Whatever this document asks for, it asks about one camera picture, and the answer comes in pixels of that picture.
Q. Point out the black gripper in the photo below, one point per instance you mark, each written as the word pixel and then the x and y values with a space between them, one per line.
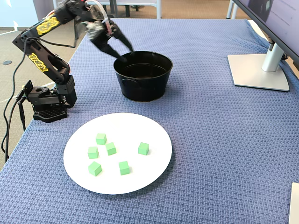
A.
pixel 104 41

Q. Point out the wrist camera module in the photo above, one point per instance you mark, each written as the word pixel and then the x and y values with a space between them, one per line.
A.
pixel 93 27

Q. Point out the computer monitor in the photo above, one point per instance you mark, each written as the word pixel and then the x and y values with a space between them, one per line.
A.
pixel 275 14

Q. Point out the white desk frame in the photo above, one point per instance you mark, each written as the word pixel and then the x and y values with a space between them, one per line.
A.
pixel 158 10

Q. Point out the blue woven table cloth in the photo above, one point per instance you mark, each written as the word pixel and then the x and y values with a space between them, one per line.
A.
pixel 210 140

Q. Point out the green cube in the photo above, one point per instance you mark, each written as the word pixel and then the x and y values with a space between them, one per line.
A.
pixel 101 139
pixel 93 152
pixel 124 168
pixel 94 169
pixel 143 149
pixel 111 149

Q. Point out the black metal bucket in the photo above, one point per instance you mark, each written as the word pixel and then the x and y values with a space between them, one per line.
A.
pixel 144 86

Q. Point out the white table leg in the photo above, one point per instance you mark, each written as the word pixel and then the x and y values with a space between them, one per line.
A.
pixel 231 9

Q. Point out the round floor outlet cover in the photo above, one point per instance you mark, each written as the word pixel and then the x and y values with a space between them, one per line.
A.
pixel 7 62

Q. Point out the white flat sheet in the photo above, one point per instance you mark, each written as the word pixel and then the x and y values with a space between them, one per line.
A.
pixel 294 205

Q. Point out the silver monitor stand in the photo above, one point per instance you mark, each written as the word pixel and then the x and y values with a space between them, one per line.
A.
pixel 257 72

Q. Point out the white round plate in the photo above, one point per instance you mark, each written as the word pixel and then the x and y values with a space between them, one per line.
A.
pixel 130 130

